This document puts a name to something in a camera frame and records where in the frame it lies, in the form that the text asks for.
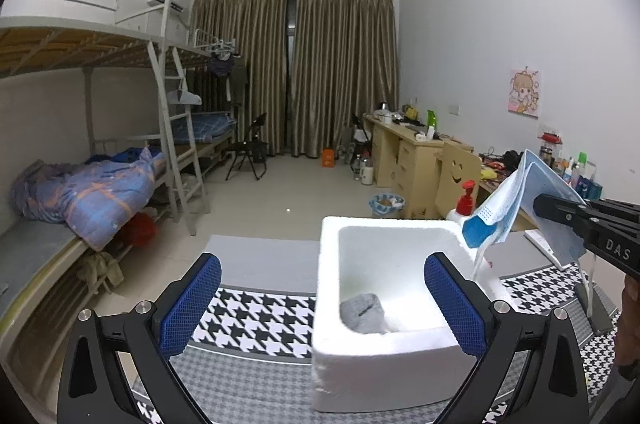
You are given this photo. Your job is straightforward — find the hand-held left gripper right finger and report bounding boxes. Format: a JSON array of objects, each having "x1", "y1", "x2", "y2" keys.
[{"x1": 424, "y1": 252, "x2": 586, "y2": 424}]

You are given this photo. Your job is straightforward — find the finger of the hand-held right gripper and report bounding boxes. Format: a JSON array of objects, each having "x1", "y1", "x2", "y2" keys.
[{"x1": 532, "y1": 193, "x2": 640, "y2": 231}]

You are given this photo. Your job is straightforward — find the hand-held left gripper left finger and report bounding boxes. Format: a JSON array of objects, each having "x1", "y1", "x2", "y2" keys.
[{"x1": 56, "y1": 252, "x2": 223, "y2": 424}]

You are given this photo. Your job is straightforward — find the blue face mask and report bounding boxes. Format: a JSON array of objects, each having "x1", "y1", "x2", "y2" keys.
[{"x1": 461, "y1": 149, "x2": 598, "y2": 305}]

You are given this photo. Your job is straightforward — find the white foam box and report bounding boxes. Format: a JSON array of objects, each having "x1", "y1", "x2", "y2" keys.
[{"x1": 311, "y1": 215, "x2": 521, "y2": 412}]

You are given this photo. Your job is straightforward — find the grey sock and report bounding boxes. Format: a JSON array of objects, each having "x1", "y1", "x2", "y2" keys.
[{"x1": 340, "y1": 292, "x2": 387, "y2": 335}]

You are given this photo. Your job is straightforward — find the person's right hand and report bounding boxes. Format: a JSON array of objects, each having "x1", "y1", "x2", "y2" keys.
[{"x1": 616, "y1": 276, "x2": 640, "y2": 367}]

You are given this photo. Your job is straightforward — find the group of toiletry bottles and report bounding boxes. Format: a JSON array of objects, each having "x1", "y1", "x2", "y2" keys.
[{"x1": 537, "y1": 131, "x2": 603, "y2": 200}]

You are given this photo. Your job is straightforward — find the white remote control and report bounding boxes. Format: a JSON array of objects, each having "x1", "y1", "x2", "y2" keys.
[{"x1": 525, "y1": 230, "x2": 561, "y2": 267}]

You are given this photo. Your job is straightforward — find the black smartphone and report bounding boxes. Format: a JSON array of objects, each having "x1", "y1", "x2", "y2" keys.
[{"x1": 582, "y1": 276, "x2": 615, "y2": 334}]

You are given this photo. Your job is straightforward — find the white red pump lotion bottle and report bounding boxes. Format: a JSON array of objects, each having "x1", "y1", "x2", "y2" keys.
[{"x1": 445, "y1": 180, "x2": 476, "y2": 225}]

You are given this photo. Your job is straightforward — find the red cloth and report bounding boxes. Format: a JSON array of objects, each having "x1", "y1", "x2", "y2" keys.
[{"x1": 120, "y1": 212, "x2": 157, "y2": 247}]

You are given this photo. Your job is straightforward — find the olive cloth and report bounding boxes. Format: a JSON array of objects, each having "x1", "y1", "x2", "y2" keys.
[{"x1": 77, "y1": 251, "x2": 125, "y2": 292}]

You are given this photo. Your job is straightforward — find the pale wooden smiley chair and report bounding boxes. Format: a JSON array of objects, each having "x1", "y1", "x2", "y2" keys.
[{"x1": 435, "y1": 139, "x2": 483, "y2": 221}]

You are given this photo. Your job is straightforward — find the trash bin with blue bag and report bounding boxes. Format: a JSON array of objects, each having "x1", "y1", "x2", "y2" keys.
[{"x1": 369, "y1": 193, "x2": 406, "y2": 219}]

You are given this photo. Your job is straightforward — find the blue checked quilt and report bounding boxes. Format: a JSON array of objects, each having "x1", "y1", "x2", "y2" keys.
[{"x1": 10, "y1": 147, "x2": 167, "y2": 251}]

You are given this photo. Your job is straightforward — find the grey mattress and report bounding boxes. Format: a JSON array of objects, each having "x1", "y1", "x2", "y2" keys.
[{"x1": 0, "y1": 219, "x2": 81, "y2": 320}]

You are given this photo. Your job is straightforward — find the black folding chair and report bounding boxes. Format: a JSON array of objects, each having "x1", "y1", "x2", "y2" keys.
[{"x1": 225, "y1": 113, "x2": 268, "y2": 181}]

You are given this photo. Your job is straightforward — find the pale wooden drawer desk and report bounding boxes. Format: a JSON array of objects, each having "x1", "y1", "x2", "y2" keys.
[{"x1": 362, "y1": 113, "x2": 473, "y2": 220}]

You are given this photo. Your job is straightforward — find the white hanger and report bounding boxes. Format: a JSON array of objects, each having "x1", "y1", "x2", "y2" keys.
[{"x1": 167, "y1": 88, "x2": 203, "y2": 105}]

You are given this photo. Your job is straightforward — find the dark hanging clothes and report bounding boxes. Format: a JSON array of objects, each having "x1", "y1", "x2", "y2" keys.
[{"x1": 207, "y1": 54, "x2": 249, "y2": 110}]

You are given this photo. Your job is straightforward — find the brown curtain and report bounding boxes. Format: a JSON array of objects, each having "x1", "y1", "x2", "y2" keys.
[
  {"x1": 295, "y1": 0, "x2": 398, "y2": 160},
  {"x1": 192, "y1": 0, "x2": 290, "y2": 157}
]

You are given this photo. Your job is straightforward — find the white metal bunk bed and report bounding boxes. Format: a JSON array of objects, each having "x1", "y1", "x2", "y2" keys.
[{"x1": 0, "y1": 0, "x2": 241, "y2": 355}]

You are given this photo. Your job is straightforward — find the pink cartoon wall poster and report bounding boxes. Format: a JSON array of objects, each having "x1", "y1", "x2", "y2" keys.
[{"x1": 507, "y1": 67, "x2": 542, "y2": 119}]

